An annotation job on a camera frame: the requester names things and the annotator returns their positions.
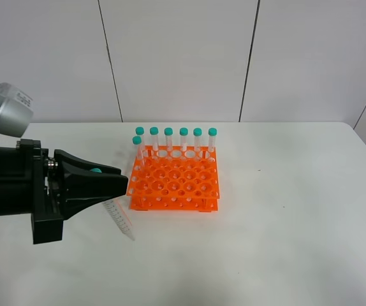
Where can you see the green-capped test tube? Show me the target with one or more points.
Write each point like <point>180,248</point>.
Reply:
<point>114,208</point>

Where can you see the second row left tube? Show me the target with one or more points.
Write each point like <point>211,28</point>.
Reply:
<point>139,153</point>

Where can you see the orange test tube rack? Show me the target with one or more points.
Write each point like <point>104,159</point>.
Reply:
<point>175,180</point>

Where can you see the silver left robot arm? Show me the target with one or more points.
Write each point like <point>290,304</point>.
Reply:
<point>51,188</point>

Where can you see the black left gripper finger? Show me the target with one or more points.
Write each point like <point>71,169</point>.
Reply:
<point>84,189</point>
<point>62,156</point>

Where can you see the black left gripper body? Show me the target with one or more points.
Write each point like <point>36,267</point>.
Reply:
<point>23,172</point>

